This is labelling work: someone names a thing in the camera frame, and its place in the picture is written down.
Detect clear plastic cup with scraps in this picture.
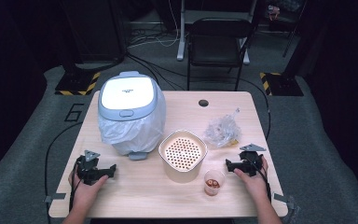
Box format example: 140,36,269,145
203,169,227,197

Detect person's right hand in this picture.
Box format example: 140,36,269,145
232,155,269,203

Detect white plastic bin liner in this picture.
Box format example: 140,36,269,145
98,91,168,156

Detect beige container with perforated strainer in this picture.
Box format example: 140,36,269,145
158,129,209,184

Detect white metal desk frame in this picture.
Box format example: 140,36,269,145
176,0,259,65

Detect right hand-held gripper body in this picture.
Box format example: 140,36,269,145
238,143,267,177

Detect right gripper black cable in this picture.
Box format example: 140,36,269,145
245,156,272,203

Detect long black floor cable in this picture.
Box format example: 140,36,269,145
44,121,84,224
238,77,272,142

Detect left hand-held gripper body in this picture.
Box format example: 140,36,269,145
74,149,106,187

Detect black cabinet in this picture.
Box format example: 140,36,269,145
59,0,129,63

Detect white grey pedal trash can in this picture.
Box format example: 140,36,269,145
97,70,168,161

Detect person's left hand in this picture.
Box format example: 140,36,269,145
67,169,110,213

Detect grey table edge bracket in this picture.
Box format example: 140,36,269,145
273,192,295,210
43,192,67,203

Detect black stand base striped tape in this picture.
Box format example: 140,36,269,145
54,70,102,96
259,72,305,97

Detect black folding chair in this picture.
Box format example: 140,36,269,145
186,18,254,91

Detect clear plastic bag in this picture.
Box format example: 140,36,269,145
203,107,242,148

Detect white floor cable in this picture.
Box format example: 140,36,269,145
127,0,181,49

